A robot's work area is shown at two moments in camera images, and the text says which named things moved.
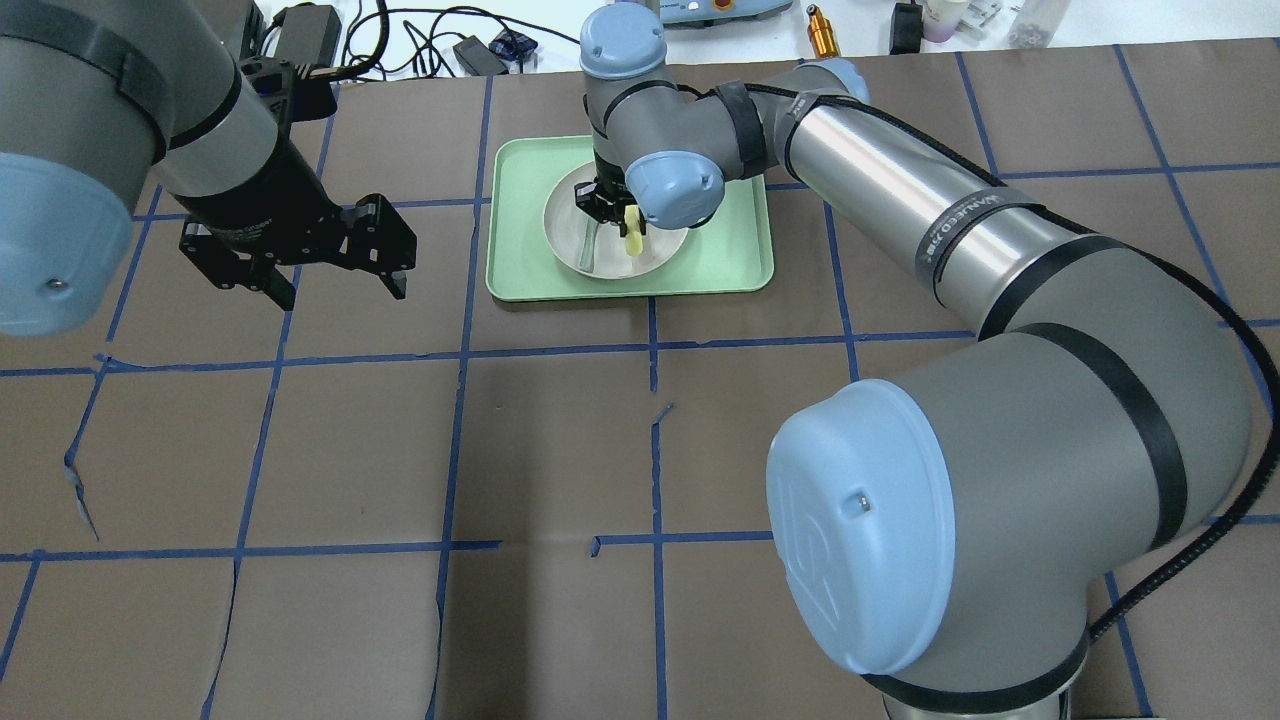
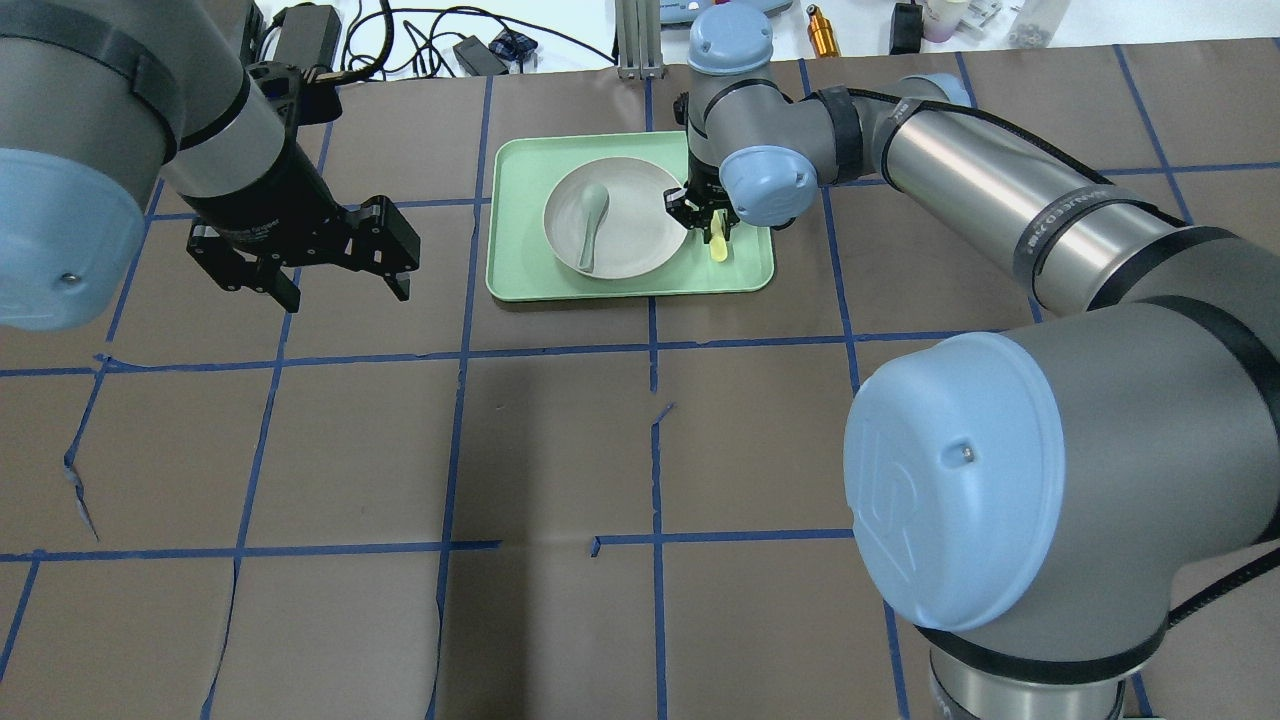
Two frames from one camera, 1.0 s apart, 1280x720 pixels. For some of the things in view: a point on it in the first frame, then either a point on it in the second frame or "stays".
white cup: [941, 18] stays
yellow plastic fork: [634, 241] -> [718, 247]
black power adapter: [906, 28] stays
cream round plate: [567, 226] stays
